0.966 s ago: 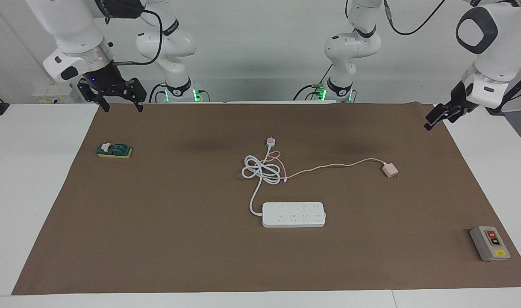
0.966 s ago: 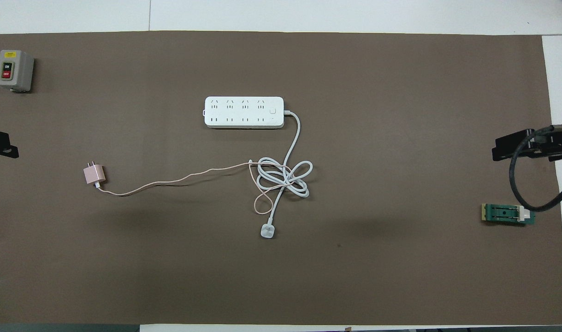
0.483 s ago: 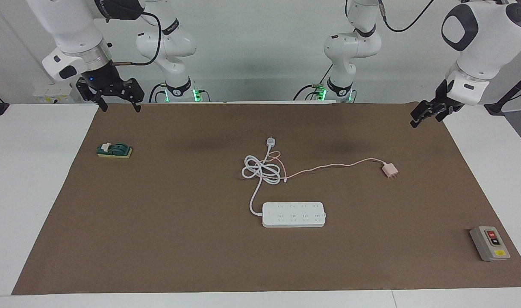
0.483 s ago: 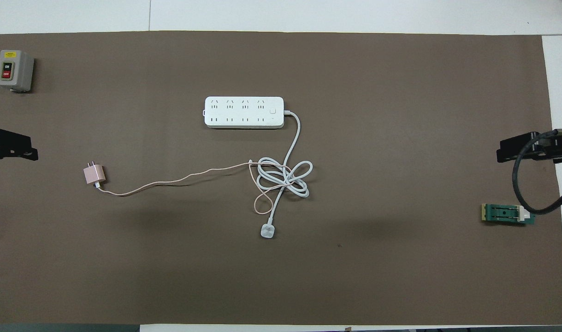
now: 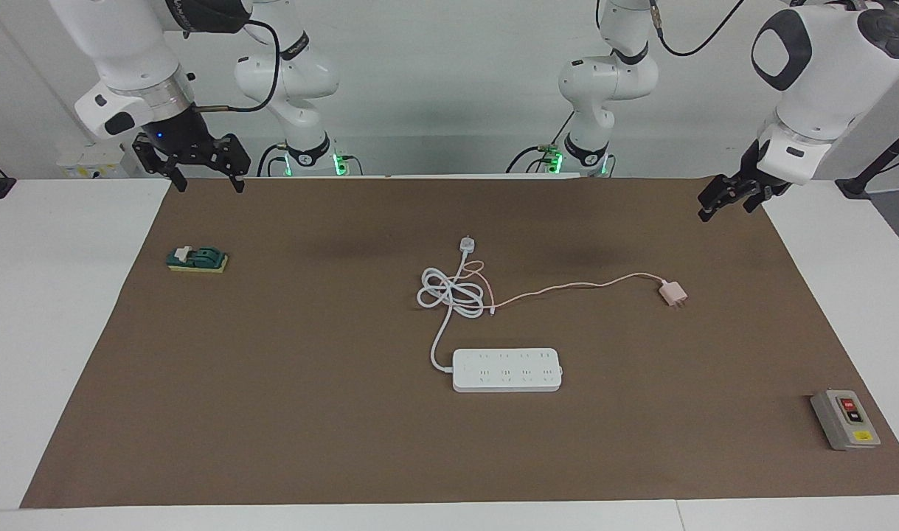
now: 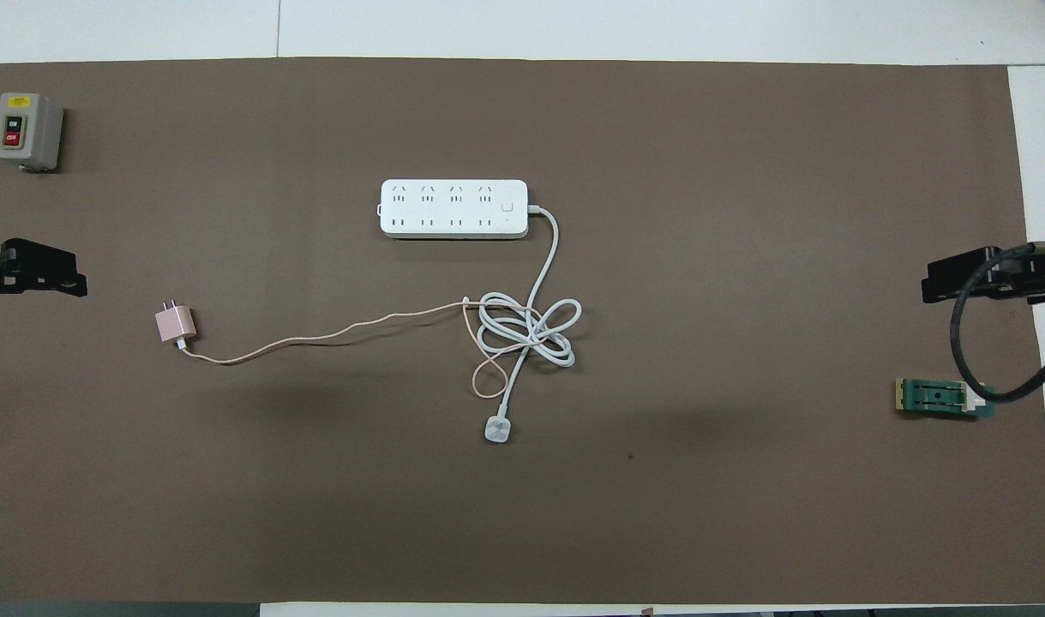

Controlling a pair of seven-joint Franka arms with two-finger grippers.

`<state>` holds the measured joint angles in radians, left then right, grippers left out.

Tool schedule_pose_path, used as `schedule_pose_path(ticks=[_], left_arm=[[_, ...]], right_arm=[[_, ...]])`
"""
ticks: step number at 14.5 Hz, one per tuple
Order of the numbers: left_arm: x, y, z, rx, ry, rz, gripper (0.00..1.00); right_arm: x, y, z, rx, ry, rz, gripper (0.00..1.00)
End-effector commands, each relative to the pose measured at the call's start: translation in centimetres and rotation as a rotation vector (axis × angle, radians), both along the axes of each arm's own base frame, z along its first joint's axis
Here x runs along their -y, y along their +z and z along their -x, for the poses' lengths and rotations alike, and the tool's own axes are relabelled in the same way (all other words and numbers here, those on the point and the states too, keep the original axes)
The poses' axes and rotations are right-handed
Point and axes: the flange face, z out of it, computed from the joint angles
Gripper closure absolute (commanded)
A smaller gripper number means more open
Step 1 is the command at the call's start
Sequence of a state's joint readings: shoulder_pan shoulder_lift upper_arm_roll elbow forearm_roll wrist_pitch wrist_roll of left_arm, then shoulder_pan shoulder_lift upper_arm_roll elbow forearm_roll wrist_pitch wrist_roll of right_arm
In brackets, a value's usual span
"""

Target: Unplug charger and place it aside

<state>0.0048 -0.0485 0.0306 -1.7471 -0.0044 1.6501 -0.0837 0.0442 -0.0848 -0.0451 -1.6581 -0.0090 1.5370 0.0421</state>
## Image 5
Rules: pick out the brown table mat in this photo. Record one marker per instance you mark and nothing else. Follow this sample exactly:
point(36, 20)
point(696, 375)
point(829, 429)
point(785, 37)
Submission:
point(272, 413)

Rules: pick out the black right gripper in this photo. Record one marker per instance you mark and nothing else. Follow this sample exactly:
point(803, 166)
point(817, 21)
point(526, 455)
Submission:
point(187, 140)

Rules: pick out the pink charger plug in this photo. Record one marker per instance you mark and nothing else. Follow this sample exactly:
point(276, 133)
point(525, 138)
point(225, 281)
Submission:
point(672, 293)

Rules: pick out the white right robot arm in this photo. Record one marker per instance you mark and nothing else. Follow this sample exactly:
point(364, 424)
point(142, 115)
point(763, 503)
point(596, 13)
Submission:
point(125, 44)

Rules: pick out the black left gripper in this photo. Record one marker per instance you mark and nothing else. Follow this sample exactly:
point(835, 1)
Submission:
point(748, 183)

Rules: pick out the white power strip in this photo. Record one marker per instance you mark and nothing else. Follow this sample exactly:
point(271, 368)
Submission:
point(504, 370)

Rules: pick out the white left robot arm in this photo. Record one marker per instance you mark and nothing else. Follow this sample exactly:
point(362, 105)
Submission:
point(825, 81)

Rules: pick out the green knife switch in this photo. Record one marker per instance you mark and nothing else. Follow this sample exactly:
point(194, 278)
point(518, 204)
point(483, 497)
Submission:
point(197, 259)

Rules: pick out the grey push button box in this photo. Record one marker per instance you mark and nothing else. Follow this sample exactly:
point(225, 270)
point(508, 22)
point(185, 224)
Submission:
point(846, 420)

